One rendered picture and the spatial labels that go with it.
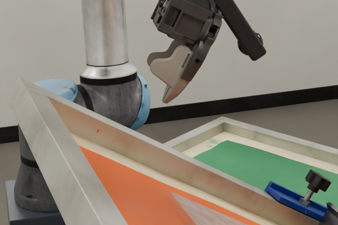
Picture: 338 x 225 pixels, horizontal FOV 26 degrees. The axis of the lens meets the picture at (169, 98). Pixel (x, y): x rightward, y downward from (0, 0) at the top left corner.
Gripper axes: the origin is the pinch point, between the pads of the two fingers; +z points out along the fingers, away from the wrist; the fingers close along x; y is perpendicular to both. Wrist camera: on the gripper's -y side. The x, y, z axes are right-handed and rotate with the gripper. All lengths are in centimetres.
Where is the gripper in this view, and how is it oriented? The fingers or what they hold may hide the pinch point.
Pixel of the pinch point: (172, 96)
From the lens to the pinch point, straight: 106.2
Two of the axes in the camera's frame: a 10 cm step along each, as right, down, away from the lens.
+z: -4.3, 8.8, 2.3
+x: 1.5, 3.2, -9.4
